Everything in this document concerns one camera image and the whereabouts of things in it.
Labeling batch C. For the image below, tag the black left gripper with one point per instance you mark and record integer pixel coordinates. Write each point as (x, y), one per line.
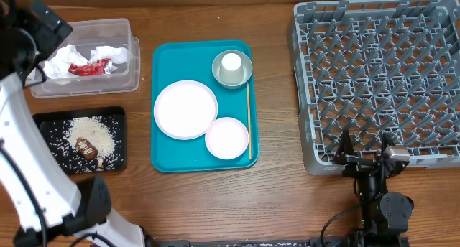
(47, 40)

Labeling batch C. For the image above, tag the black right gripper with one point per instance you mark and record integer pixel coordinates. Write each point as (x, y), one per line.
(358, 164)

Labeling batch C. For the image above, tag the white napkin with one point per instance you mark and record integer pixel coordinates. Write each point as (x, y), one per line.
(118, 55)
(57, 67)

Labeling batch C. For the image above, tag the red foil wrapper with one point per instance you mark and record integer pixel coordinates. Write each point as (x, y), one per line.
(100, 67)

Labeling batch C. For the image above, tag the white rice pile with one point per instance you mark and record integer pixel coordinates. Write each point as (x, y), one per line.
(90, 130)

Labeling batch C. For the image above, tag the large white plate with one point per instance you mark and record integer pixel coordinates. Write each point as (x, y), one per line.
(185, 109)

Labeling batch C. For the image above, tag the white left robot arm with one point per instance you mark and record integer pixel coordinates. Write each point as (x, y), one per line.
(47, 201)

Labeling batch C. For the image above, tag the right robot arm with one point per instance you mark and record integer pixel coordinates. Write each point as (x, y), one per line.
(385, 214)

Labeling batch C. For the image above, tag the clear plastic waste bin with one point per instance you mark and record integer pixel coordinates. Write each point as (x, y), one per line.
(86, 36)

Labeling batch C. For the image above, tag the grey dishwasher rack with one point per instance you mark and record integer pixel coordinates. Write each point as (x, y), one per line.
(374, 67)

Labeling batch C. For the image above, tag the black food waste tray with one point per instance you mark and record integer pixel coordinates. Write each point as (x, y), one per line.
(118, 132)

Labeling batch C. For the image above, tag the wooden chopstick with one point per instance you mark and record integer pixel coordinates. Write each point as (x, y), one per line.
(249, 125)

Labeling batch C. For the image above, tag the grey bowl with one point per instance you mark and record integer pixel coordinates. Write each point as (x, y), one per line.
(247, 66)

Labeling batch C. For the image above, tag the white paper cup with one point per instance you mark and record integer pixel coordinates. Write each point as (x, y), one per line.
(231, 71)

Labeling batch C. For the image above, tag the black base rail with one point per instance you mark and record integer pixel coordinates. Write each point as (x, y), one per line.
(312, 242)

